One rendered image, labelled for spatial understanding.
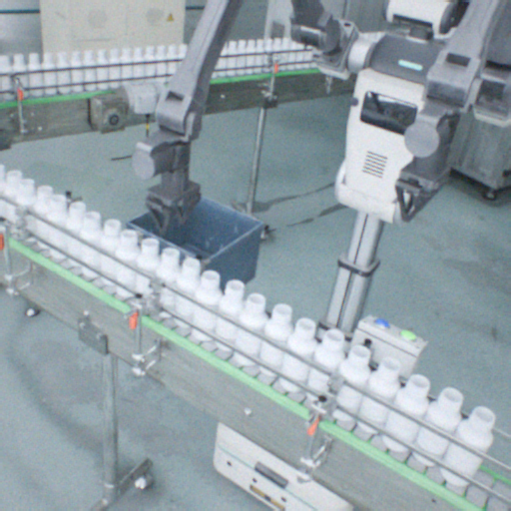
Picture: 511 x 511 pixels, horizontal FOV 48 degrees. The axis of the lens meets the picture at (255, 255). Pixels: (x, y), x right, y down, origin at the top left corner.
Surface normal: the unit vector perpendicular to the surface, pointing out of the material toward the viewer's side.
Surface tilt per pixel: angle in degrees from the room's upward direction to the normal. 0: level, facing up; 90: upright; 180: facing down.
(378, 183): 90
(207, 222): 90
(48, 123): 90
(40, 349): 0
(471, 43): 52
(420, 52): 90
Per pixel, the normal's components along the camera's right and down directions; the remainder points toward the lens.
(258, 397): -0.55, 0.40
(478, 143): -0.77, 0.26
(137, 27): 0.62, 0.49
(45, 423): 0.12, -0.83
